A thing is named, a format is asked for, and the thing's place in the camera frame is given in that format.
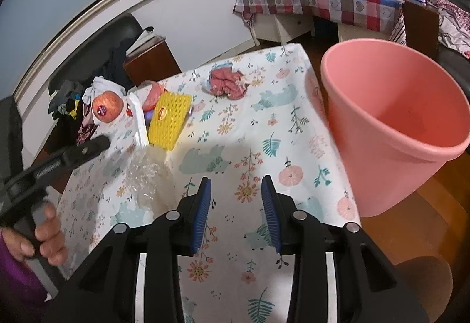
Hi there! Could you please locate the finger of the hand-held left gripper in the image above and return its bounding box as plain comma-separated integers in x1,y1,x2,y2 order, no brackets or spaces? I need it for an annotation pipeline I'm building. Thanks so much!
61,135,111,168

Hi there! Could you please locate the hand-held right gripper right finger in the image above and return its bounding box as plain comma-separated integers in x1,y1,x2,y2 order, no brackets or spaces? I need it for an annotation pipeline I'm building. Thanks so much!
261,175,430,323

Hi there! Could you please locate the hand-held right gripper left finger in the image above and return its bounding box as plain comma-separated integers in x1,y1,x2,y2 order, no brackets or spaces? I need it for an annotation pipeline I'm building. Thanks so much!
42,177,214,323

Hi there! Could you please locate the clear plastic bag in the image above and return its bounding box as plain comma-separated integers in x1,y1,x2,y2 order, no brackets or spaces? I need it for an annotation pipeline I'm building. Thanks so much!
125,152,174,214

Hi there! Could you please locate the yellow foam fruit net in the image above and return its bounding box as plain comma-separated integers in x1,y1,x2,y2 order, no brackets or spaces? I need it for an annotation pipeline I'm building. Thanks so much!
148,91,193,151

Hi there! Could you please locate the pink plastic bucket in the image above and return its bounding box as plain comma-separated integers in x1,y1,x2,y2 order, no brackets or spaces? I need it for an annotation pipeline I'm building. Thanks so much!
320,38,470,218

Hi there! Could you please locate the dark red wrapper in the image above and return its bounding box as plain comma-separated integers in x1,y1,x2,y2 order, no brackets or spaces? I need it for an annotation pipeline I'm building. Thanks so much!
208,65,251,101

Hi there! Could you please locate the person's left hand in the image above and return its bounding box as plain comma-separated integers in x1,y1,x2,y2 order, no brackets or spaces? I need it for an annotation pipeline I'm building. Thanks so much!
4,203,70,267

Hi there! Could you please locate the maroon floral garment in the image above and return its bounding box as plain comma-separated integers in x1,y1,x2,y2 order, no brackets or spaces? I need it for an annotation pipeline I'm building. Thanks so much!
76,105,100,146

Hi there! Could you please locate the yellow and blue cloth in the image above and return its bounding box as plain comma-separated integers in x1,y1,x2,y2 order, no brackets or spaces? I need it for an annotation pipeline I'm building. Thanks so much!
69,93,82,120

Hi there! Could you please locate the red apple with sticker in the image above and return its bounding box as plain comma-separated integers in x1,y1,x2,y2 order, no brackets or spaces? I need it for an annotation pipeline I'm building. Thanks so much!
92,90,124,123

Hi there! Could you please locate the floral tablecloth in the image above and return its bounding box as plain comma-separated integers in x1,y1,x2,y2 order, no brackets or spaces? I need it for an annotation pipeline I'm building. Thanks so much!
57,43,364,323

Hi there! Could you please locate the dark navy garment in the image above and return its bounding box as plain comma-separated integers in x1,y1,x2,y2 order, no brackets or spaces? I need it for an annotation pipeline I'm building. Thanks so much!
100,44,127,86

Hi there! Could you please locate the small brown wooden cabinet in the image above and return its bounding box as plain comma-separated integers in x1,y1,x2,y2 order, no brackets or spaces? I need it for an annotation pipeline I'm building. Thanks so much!
123,35,183,88

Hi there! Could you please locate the black leather sofa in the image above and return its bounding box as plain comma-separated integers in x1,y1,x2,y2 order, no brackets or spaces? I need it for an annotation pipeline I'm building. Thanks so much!
48,13,145,119

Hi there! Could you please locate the white table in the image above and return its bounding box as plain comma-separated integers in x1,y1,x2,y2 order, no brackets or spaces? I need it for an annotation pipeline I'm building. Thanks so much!
250,13,390,47

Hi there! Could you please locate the checkered tablecloth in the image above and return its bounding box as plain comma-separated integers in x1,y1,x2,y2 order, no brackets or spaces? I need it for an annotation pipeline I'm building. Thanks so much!
234,0,407,45

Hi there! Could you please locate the wooden sofa armrest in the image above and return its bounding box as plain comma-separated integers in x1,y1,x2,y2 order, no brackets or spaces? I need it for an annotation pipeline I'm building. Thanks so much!
402,0,442,60

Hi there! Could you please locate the light grey garment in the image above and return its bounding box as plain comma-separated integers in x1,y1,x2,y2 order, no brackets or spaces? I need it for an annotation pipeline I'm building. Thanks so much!
437,9,470,60

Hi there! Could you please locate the plaid garment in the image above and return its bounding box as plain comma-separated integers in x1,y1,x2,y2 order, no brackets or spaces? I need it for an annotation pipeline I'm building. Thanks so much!
429,0,470,16

